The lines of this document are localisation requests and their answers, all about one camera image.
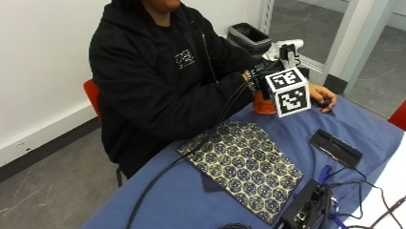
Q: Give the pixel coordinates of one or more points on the small black object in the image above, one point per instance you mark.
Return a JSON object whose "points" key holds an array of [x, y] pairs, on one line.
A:
{"points": [[325, 102]]}

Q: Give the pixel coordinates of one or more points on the orange cup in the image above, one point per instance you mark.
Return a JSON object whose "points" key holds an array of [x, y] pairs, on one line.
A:
{"points": [[262, 105]]}

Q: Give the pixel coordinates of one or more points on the white cube with black markers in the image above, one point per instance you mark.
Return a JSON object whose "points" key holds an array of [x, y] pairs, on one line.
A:
{"points": [[289, 92]]}

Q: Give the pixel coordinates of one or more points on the flat black rectangular device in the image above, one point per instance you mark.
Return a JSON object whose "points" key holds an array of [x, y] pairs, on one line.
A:
{"points": [[335, 148]]}

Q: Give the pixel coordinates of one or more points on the red chair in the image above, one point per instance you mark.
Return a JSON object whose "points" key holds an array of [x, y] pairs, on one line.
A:
{"points": [[92, 95], [399, 116]]}

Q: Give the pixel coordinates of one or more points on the black waste bin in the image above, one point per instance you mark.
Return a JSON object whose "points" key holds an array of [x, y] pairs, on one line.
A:
{"points": [[249, 37]]}

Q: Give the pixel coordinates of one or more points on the patterned navy and gold mat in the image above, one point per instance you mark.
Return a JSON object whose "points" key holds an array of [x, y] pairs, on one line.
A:
{"points": [[242, 165]]}

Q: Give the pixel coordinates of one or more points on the black electronics box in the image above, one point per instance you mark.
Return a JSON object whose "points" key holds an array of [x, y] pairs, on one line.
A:
{"points": [[306, 205]]}

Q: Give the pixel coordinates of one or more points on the the person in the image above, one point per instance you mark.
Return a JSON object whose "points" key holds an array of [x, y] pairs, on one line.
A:
{"points": [[144, 82]]}

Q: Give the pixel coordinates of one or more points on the blue tablecloth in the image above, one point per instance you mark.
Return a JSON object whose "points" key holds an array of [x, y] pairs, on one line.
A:
{"points": [[185, 203]]}

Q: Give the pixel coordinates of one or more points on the black camera on glove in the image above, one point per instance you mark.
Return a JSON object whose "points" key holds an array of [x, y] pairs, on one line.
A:
{"points": [[287, 51]]}

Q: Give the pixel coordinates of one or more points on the white door frame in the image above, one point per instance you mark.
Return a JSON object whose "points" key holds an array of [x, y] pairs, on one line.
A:
{"points": [[359, 41]]}

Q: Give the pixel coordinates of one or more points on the white perforated rail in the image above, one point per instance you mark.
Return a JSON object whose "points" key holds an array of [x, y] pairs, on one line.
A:
{"points": [[266, 16]]}

